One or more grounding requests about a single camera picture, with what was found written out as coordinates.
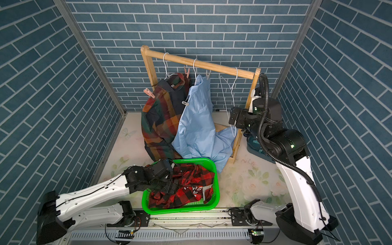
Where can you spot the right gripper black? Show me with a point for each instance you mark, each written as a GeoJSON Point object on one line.
{"type": "Point", "coordinates": [242, 114]}

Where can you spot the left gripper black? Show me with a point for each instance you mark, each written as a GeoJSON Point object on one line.
{"type": "Point", "coordinates": [167, 189]}

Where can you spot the white wire hanger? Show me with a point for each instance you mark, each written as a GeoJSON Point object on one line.
{"type": "Point", "coordinates": [194, 69]}
{"type": "Point", "coordinates": [167, 75]}
{"type": "Point", "coordinates": [231, 87]}

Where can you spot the red black plaid shirt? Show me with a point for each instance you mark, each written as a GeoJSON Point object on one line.
{"type": "Point", "coordinates": [194, 184]}

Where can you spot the light blue shirt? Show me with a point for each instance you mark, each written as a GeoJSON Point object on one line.
{"type": "Point", "coordinates": [196, 135]}

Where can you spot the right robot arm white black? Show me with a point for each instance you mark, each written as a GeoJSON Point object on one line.
{"type": "Point", "coordinates": [303, 220]}

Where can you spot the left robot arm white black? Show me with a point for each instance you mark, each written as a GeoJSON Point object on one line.
{"type": "Point", "coordinates": [61, 214]}

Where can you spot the pink clothespin on sleeve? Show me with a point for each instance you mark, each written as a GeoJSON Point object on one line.
{"type": "Point", "coordinates": [149, 93]}

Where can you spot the teal storage box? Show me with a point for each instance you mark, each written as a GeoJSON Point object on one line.
{"type": "Point", "coordinates": [254, 148]}

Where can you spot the wooden clothes rack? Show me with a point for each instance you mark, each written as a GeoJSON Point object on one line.
{"type": "Point", "coordinates": [148, 56]}

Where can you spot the green plastic basket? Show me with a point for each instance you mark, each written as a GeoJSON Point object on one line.
{"type": "Point", "coordinates": [196, 206]}

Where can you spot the dark multicolour plaid shirt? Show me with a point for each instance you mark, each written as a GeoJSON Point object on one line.
{"type": "Point", "coordinates": [161, 115]}

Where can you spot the pink clothespin at collar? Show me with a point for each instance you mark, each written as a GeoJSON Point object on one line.
{"type": "Point", "coordinates": [187, 71]}

